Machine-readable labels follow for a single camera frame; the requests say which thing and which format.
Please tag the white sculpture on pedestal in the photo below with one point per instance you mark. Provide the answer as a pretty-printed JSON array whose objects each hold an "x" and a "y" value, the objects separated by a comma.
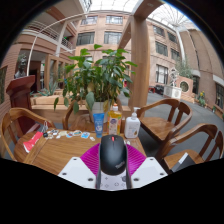
[{"x": 173, "y": 90}]

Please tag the small white sticker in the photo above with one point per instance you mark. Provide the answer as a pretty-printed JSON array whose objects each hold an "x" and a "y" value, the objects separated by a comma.
[{"x": 92, "y": 138}]

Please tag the blue squeeze tube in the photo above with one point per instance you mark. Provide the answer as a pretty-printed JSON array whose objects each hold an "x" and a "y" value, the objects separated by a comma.
[{"x": 98, "y": 126}]

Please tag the dark red wooden pedestal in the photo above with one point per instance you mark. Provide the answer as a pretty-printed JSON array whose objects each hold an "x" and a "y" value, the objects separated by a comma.
[{"x": 21, "y": 96}]

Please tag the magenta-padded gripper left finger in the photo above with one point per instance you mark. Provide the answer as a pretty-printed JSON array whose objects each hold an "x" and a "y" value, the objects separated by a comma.
[{"x": 78, "y": 171}]

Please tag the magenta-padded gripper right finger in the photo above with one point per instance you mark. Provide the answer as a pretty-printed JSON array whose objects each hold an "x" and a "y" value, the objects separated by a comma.
[{"x": 148, "y": 171}]

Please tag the green potted plant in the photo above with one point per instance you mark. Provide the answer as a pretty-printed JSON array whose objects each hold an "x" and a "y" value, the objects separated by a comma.
[{"x": 96, "y": 76}]

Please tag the white pump bottle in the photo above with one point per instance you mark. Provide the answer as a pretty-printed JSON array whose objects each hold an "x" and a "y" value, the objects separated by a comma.
[{"x": 132, "y": 126}]

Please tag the dark bust statue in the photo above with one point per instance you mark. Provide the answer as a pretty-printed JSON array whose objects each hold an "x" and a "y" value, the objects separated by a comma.
[{"x": 21, "y": 68}]

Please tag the round-backed wooden armchair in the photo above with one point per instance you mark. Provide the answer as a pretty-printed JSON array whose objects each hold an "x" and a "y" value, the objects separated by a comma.
[
  {"x": 68, "y": 116},
  {"x": 156, "y": 125},
  {"x": 186, "y": 131},
  {"x": 23, "y": 115}
]

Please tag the black notebook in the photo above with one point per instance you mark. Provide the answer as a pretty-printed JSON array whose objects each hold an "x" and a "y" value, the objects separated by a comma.
[{"x": 185, "y": 163}]

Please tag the yellow-flowered potted plant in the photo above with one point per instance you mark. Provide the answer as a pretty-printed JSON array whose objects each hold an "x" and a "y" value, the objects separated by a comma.
[{"x": 201, "y": 99}]

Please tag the red and white bag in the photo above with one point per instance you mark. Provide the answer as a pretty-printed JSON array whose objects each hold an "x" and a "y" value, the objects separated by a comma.
[{"x": 32, "y": 141}]

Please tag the wooden planter box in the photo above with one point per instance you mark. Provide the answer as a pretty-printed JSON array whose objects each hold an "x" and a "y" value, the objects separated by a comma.
[{"x": 46, "y": 101}]

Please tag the black computer mouse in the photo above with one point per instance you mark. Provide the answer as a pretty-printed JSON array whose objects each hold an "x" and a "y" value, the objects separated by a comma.
[{"x": 113, "y": 155}]

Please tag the clear plastic case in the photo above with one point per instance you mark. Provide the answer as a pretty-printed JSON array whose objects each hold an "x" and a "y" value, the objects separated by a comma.
[{"x": 127, "y": 142}]

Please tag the black car key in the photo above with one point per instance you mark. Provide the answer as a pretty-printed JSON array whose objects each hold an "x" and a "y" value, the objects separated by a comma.
[{"x": 45, "y": 134}]

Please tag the small blue sticker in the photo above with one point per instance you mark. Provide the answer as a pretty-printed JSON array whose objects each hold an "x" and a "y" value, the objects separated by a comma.
[
  {"x": 75, "y": 133},
  {"x": 85, "y": 135}
]

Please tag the yellow liquid bottle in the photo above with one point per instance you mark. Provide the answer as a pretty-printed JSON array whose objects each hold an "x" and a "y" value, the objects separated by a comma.
[{"x": 114, "y": 121}]

